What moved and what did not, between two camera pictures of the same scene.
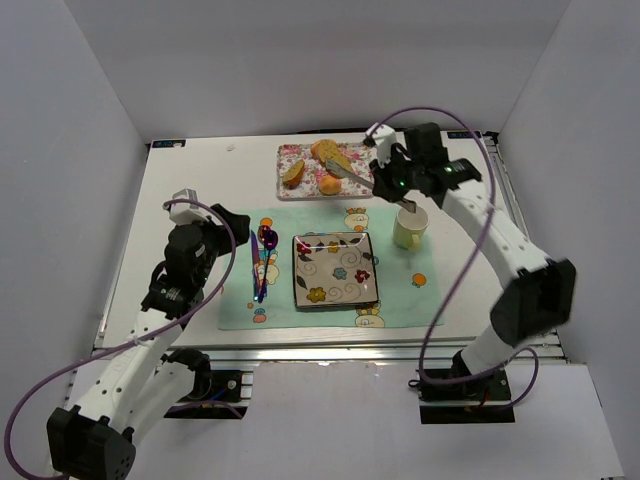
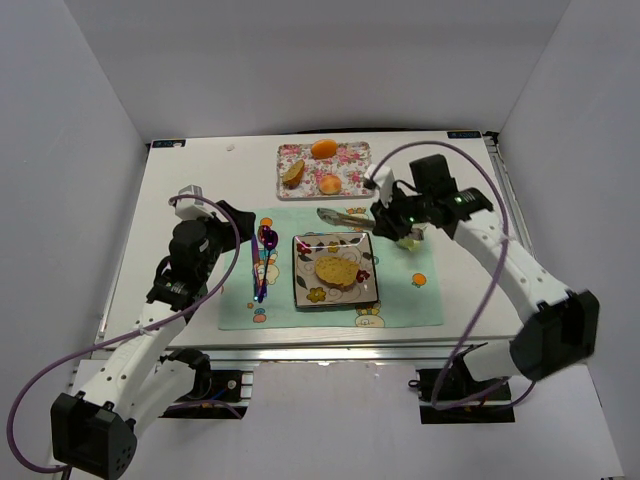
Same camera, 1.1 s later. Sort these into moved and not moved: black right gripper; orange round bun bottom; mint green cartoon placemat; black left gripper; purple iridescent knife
Moved: black right gripper
Not moved: orange round bun bottom; black left gripper; purple iridescent knife; mint green cartoon placemat
